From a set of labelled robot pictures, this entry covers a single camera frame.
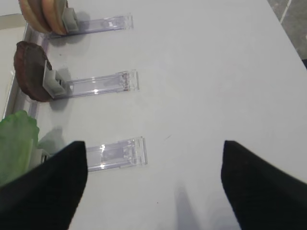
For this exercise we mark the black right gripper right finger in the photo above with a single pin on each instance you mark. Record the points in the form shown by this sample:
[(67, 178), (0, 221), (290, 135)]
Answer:
[(262, 197)]

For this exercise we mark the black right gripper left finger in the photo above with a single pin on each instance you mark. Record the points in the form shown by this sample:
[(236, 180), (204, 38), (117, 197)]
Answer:
[(46, 198)]

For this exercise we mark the green lettuce leaf upright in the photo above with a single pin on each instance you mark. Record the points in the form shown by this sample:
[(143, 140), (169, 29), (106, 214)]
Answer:
[(18, 138)]

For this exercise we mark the brown meat patty upright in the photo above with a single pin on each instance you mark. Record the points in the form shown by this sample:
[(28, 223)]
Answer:
[(29, 65)]

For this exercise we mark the clear acrylic rack right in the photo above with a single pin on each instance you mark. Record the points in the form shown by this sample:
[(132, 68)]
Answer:
[(125, 153)]

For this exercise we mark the grey pusher block middle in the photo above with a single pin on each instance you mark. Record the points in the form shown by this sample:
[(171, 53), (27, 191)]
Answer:
[(53, 83)]

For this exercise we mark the grey pusher block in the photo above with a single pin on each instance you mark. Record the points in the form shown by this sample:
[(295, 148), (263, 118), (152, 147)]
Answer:
[(53, 83), (70, 20)]

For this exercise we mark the grey pusher block top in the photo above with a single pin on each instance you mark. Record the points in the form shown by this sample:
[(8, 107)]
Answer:
[(70, 20)]

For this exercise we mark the sesame bun top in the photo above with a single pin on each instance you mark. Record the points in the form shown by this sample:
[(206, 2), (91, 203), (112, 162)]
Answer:
[(33, 13)]

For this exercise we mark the tan bun slice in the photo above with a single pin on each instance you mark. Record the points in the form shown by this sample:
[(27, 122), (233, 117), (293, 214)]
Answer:
[(53, 10)]

